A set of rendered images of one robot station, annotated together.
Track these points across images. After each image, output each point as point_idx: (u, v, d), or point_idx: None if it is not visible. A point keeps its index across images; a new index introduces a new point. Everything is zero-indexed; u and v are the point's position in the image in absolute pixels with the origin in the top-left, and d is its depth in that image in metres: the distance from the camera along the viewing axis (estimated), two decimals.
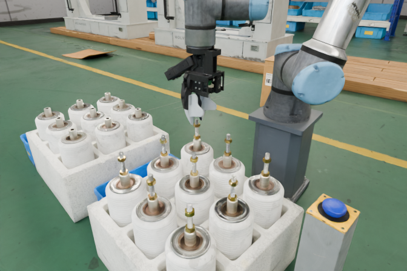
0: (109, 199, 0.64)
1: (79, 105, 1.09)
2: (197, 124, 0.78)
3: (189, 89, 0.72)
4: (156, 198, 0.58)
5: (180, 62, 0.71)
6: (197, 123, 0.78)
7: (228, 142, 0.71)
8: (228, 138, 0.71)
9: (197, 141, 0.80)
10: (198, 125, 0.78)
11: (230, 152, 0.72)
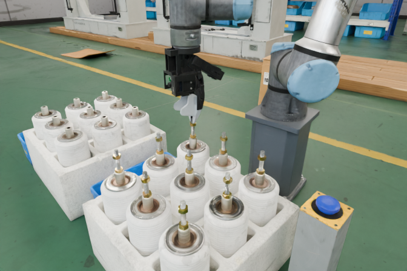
0: (105, 197, 0.64)
1: (76, 104, 1.09)
2: (192, 123, 0.78)
3: None
4: (151, 196, 0.58)
5: None
6: (192, 122, 0.78)
7: (223, 140, 0.71)
8: (223, 137, 0.71)
9: (193, 139, 0.80)
10: (194, 124, 0.78)
11: (226, 150, 0.72)
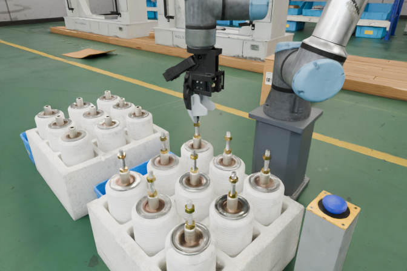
0: (109, 196, 0.64)
1: (79, 103, 1.09)
2: (198, 122, 0.79)
3: (191, 89, 0.72)
4: (156, 195, 0.58)
5: (180, 62, 0.71)
6: (198, 121, 0.79)
7: (228, 140, 0.71)
8: (228, 136, 0.71)
9: (197, 138, 0.80)
10: (199, 123, 0.80)
11: (230, 150, 0.72)
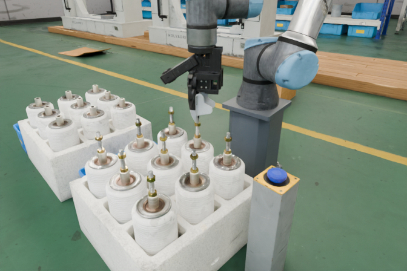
0: (88, 174, 0.72)
1: (68, 96, 1.17)
2: (172, 111, 0.87)
3: (194, 89, 0.72)
4: (127, 171, 0.66)
5: (181, 63, 0.70)
6: (172, 110, 0.87)
7: (195, 123, 0.80)
8: None
9: (172, 125, 0.88)
10: (173, 111, 0.87)
11: (194, 134, 0.80)
